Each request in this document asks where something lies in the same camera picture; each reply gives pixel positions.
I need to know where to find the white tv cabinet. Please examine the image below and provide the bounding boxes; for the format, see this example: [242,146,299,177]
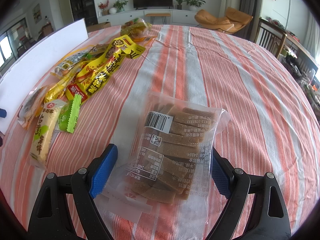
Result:
[98,9,198,27]

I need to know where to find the clear bag mixed snacks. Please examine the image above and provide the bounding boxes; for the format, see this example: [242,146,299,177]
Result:
[120,17,152,40]

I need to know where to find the dark wooden chair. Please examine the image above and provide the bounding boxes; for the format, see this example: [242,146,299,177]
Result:
[254,18,287,59]

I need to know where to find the green-top brown snack bag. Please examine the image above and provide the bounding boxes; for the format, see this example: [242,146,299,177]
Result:
[86,43,109,59]

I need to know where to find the potted green plant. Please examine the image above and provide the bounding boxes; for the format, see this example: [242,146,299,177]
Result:
[184,0,206,11]

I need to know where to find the brown cardboard box on floor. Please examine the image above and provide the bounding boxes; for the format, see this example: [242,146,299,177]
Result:
[86,22,111,33]

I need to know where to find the clear bag brown bars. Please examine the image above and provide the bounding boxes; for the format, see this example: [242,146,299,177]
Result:
[104,92,230,239]

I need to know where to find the green cracker packet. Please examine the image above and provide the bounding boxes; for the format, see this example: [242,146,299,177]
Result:
[55,94,82,133]

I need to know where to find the dark glass cabinet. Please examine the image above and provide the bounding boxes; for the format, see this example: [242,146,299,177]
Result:
[69,0,98,27]

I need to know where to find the orange snack bag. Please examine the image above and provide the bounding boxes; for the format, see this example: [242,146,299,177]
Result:
[132,36,157,47]

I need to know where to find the red flower vase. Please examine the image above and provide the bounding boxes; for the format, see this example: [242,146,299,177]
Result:
[98,0,109,16]

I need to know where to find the brown nut snack bag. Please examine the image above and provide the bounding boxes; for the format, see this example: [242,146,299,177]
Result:
[17,85,49,130]

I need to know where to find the beige rice cake packet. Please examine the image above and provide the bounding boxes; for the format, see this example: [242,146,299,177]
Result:
[29,99,66,169]

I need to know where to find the small wooden bench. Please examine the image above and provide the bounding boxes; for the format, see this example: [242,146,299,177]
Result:
[145,13,171,24]

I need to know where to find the yellow-edged egg snack bag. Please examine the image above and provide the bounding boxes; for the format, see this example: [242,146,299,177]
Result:
[50,47,96,79]

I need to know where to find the white cardboard box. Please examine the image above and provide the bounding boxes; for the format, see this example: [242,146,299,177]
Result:
[1,19,88,134]

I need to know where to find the orange lounge chair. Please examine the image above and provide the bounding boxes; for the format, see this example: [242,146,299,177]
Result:
[194,7,253,34]

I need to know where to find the yellow chicken snack bag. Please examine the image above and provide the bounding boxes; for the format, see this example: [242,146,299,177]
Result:
[65,35,145,102]

